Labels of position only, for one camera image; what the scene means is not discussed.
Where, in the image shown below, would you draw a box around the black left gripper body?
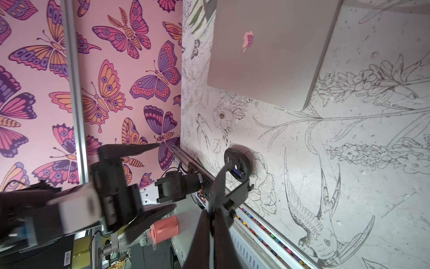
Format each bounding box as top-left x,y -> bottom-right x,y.
90,159 -> 143,234

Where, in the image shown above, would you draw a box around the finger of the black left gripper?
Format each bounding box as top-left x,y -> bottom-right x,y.
124,203 -> 176,244
98,143 -> 161,160

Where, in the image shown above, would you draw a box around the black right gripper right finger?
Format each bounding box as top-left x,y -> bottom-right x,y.
213,211 -> 242,269

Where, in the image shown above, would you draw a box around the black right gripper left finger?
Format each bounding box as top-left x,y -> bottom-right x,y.
183,210 -> 211,269

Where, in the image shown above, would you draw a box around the black wireless mouse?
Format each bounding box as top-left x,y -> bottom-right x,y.
224,148 -> 252,183

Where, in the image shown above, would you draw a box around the silver laptop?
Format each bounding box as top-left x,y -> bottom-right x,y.
207,0 -> 342,111

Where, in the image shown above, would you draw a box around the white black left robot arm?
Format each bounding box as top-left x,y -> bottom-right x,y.
1,143 -> 202,251

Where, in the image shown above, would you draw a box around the pink cylindrical object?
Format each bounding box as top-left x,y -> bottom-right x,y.
149,215 -> 179,244

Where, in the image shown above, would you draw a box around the aluminium frame struts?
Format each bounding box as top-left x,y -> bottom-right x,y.
60,0 -> 88,184

